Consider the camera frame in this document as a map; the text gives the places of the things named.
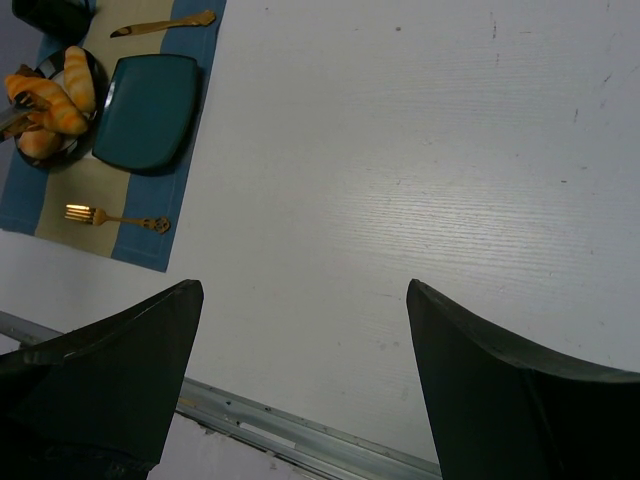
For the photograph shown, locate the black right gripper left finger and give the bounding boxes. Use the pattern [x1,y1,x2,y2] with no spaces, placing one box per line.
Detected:
[1,280,204,479]

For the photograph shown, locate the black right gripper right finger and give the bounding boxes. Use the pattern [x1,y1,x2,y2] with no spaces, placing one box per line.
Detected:
[406,280,639,479]

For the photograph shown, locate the stainless steel serving tongs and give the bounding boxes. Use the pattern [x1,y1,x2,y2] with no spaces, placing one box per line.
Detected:
[1,91,50,142]

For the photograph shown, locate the small orange bread roll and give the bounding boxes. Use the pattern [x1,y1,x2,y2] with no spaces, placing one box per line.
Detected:
[18,129,63,160]

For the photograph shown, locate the striped bread roll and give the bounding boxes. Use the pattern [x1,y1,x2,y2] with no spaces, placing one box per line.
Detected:
[64,46,96,114]

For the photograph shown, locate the dark round bread plate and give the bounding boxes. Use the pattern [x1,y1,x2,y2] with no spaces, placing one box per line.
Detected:
[14,49,108,170]

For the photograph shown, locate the gold fork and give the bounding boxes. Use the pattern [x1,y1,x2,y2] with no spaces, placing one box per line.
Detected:
[64,204,171,234]

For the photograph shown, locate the blue and beige placemat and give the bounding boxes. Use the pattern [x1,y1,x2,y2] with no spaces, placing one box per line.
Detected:
[1,0,226,272]

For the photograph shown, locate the teal square plate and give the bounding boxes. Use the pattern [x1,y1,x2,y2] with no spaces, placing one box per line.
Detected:
[92,54,199,173]

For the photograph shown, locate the large striped croissant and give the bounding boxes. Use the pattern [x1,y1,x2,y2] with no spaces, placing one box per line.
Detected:
[4,74,88,135]

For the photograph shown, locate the dark green mug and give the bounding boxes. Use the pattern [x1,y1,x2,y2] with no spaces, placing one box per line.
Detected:
[11,0,94,43]

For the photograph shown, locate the gold butter knife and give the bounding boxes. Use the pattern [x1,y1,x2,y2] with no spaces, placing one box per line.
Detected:
[110,10,216,38]

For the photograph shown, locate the aluminium table edge rail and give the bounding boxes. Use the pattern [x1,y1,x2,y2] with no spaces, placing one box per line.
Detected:
[1,314,441,479]

